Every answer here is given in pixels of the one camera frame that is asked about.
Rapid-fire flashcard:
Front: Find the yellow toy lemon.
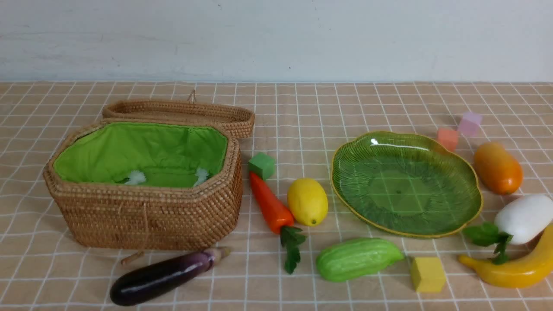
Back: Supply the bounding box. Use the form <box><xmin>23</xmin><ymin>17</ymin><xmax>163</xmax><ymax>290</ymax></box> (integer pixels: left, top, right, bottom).
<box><xmin>287</xmin><ymin>178</ymin><xmax>329</xmax><ymax>226</ymax></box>

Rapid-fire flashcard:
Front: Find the orange toy carrot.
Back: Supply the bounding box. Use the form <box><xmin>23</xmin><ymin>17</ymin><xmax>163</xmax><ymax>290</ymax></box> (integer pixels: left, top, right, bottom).
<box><xmin>249</xmin><ymin>171</ymin><xmax>306</xmax><ymax>274</ymax></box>

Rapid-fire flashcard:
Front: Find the green toy cucumber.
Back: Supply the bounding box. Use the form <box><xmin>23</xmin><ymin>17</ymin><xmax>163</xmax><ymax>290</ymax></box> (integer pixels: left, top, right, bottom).
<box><xmin>315</xmin><ymin>238</ymin><xmax>405</xmax><ymax>282</ymax></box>

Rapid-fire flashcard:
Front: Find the purple toy eggplant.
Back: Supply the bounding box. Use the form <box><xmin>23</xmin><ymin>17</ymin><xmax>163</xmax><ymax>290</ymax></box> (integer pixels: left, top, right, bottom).
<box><xmin>109</xmin><ymin>247</ymin><xmax>231</xmax><ymax>306</ymax></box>

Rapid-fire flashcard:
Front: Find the orange toy mango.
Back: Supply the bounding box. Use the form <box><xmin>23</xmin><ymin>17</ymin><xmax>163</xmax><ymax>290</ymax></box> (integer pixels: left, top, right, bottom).
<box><xmin>473</xmin><ymin>142</ymin><xmax>523</xmax><ymax>195</ymax></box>

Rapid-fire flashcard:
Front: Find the white toy radish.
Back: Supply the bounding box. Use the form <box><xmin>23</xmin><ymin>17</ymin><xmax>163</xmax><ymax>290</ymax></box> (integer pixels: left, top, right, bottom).
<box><xmin>462</xmin><ymin>194</ymin><xmax>553</xmax><ymax>264</ymax></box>

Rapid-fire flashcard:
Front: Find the yellow toy banana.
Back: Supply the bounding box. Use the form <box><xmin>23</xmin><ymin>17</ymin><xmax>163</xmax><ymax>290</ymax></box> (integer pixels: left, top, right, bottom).
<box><xmin>458</xmin><ymin>224</ymin><xmax>553</xmax><ymax>288</ymax></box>

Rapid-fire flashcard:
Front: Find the green foam cube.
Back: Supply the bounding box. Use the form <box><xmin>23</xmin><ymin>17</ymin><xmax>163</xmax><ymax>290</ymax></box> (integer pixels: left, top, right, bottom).
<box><xmin>248</xmin><ymin>152</ymin><xmax>275</xmax><ymax>180</ymax></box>

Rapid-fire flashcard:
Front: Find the beige checkered tablecloth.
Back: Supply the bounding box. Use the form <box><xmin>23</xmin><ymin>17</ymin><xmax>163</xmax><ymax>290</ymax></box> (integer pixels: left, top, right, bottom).
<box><xmin>0</xmin><ymin>81</ymin><xmax>552</xmax><ymax>311</ymax></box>

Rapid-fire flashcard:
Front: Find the woven rattan basket lid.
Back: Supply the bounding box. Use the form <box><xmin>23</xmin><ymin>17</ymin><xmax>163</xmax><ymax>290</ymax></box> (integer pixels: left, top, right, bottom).
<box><xmin>102</xmin><ymin>90</ymin><xmax>255</xmax><ymax>139</ymax></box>

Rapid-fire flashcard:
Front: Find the green glass leaf plate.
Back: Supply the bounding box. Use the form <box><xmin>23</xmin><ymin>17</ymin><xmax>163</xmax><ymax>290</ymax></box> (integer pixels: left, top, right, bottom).
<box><xmin>331</xmin><ymin>131</ymin><xmax>483</xmax><ymax>238</ymax></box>

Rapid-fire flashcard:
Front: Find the woven rattan basket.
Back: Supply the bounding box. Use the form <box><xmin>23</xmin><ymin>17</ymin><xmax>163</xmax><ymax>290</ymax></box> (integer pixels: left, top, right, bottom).
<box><xmin>43</xmin><ymin>118</ymin><xmax>243</xmax><ymax>251</ymax></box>

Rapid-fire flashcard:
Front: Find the orange foam cube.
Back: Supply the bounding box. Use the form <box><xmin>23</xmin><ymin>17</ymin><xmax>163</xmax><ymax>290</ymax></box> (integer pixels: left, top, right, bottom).
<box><xmin>436</xmin><ymin>127</ymin><xmax>459</xmax><ymax>152</ymax></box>

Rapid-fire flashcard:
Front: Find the yellow foam cube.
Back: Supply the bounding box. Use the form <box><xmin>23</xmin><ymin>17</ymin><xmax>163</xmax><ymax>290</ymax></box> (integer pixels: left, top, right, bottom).
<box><xmin>410</xmin><ymin>257</ymin><xmax>446</xmax><ymax>293</ymax></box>

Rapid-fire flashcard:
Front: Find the pink foam cube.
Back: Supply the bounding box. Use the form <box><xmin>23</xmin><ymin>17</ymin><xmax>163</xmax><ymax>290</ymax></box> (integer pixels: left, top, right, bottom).
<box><xmin>458</xmin><ymin>111</ymin><xmax>483</xmax><ymax>136</ymax></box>

